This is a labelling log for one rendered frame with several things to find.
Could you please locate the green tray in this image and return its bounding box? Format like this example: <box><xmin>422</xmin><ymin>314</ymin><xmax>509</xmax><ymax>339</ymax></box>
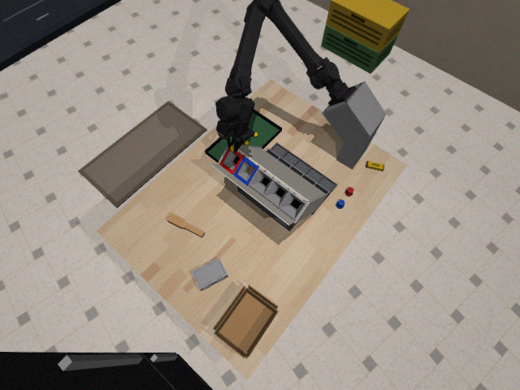
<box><xmin>205</xmin><ymin>109</ymin><xmax>282</xmax><ymax>163</ymax></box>

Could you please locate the brown cardboard box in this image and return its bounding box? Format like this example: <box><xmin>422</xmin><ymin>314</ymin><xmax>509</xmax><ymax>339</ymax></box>
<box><xmin>213</xmin><ymin>285</ymin><xmax>279</xmax><ymax>358</ymax></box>

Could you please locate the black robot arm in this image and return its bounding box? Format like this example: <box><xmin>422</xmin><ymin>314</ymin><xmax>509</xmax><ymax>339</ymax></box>
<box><xmin>215</xmin><ymin>0</ymin><xmax>356</xmax><ymax>140</ymax></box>

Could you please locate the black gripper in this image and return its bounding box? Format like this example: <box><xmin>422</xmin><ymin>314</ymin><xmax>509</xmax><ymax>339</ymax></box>
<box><xmin>227</xmin><ymin>128</ymin><xmax>255</xmax><ymax>153</ymax></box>

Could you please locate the brown wire brush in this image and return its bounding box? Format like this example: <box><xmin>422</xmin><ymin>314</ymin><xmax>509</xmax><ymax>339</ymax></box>
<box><xmin>167</xmin><ymin>213</ymin><xmax>205</xmax><ymax>237</ymax></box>

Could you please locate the blue square frame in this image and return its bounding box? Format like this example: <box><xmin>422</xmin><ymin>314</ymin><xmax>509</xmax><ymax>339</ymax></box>
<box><xmin>234</xmin><ymin>157</ymin><xmax>258</xmax><ymax>185</ymax></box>

